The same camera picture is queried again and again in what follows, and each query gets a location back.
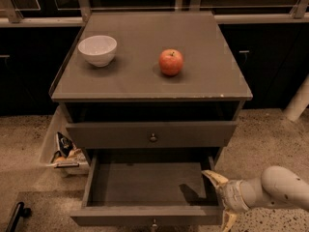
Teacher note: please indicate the dark right cabinet handle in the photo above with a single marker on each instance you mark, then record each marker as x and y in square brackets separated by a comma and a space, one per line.
[244, 54]

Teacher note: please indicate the white ceramic bowl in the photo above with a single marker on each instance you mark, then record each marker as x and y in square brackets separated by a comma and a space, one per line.
[98, 50]

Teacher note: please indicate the clear plastic bin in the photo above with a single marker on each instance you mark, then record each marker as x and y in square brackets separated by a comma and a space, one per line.
[50, 151]

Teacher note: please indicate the black handle object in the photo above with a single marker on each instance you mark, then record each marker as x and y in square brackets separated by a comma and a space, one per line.
[20, 211]

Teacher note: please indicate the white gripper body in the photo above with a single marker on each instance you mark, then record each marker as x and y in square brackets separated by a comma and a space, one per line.
[230, 193]

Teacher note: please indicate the grey top drawer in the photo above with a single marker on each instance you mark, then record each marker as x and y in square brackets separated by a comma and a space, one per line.
[151, 134]

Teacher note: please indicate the snack bags in bin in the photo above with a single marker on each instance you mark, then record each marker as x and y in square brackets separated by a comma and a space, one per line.
[67, 154]

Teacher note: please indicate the red apple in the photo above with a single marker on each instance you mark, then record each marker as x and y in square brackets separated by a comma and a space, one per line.
[170, 62]

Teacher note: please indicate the grey drawer cabinet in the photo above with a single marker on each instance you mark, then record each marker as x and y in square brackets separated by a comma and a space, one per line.
[132, 88]

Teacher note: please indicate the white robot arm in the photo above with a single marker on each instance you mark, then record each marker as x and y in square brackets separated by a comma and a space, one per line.
[276, 188]

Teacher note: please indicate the grey drawer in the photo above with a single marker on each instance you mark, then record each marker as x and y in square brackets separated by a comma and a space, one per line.
[150, 193]
[151, 134]

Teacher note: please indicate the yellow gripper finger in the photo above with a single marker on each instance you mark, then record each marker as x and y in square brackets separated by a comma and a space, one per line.
[228, 220]
[216, 179]

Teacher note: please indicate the white table leg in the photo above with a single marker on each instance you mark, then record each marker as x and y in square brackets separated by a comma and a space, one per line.
[299, 102]

